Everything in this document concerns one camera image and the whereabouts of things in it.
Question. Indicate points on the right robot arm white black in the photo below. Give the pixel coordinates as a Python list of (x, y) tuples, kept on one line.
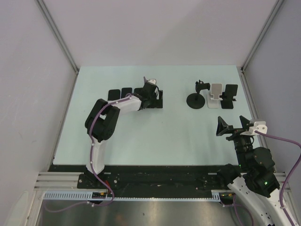
[(254, 182)]

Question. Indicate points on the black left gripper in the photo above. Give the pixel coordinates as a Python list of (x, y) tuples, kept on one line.
[(157, 103)]

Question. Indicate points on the aluminium corner post right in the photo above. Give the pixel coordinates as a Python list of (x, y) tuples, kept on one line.
[(274, 12)]

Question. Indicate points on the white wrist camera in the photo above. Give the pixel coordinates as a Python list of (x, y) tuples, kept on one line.
[(254, 127), (149, 82)]

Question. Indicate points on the aluminium corner post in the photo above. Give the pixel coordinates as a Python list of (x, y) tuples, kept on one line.
[(57, 34), (274, 12)]

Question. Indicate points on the black folding phone stand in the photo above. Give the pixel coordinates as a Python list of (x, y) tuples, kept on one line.
[(228, 96)]

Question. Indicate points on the aluminium corner post left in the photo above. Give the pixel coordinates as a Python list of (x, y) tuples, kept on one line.
[(57, 34)]

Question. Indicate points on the white phone stand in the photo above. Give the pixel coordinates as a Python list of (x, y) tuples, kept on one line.
[(214, 96)]

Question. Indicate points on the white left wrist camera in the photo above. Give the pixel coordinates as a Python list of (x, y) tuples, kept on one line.
[(149, 82)]

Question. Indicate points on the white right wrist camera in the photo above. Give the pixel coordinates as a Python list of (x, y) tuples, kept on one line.
[(254, 127)]

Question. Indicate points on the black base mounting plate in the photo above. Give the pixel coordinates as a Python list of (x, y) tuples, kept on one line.
[(165, 182)]

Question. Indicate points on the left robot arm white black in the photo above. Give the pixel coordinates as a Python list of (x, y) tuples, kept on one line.
[(103, 118)]

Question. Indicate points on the aluminium rail right side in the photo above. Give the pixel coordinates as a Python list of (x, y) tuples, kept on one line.
[(251, 105)]

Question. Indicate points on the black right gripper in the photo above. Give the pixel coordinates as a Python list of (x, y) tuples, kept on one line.
[(222, 127)]

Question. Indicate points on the black round-base phone stand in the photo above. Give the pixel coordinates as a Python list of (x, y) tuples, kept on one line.
[(196, 100)]

